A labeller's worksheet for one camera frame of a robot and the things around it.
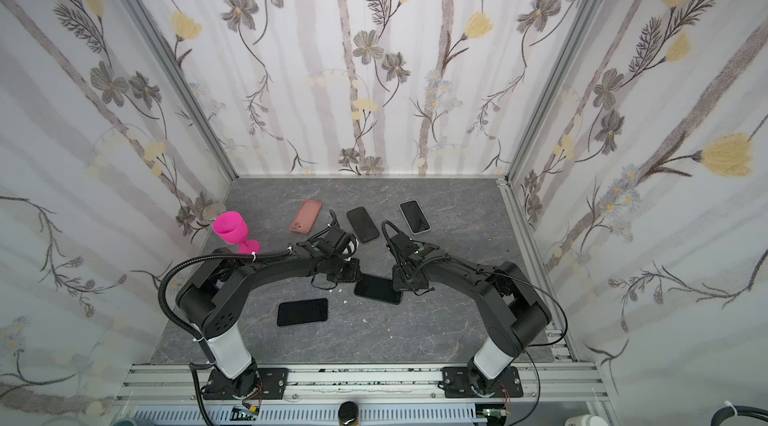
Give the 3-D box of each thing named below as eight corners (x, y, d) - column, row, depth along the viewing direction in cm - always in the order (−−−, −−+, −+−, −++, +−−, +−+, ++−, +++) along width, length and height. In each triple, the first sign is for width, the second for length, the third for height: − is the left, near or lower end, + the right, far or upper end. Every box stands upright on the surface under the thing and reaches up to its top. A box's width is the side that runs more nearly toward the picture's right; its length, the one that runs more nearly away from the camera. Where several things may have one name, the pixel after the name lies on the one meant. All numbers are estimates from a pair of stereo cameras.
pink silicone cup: (231, 258, 99) (209, 230, 87) (238, 240, 104) (218, 211, 91) (257, 258, 100) (238, 231, 87) (263, 240, 104) (245, 211, 91)
